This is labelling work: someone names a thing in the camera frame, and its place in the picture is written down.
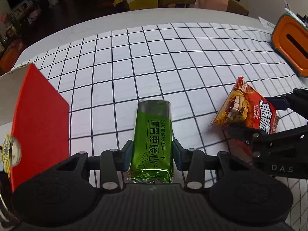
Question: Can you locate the green snack packet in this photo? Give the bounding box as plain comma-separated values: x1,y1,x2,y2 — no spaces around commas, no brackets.
129,100,173,183

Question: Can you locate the red snack packet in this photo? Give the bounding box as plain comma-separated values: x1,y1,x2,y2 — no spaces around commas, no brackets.
211,77,279,134

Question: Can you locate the orange tissue box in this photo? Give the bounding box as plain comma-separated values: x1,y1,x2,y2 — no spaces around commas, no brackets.
271,12,307,77

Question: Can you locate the white black grid tablecloth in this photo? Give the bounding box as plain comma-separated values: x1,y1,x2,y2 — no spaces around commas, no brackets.
10,22,308,231

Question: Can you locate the red white cardboard box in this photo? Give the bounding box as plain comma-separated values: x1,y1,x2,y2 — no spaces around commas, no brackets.
1,63,69,190

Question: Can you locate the yellow minion snack packet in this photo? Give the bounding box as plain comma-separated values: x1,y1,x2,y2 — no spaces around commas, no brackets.
1,135,21,177

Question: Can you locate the pink cloth on chair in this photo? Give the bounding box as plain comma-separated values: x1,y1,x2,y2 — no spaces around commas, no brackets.
194,0,229,12

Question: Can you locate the wooden chair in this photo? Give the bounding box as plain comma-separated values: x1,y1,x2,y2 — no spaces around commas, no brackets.
158,0,249,16

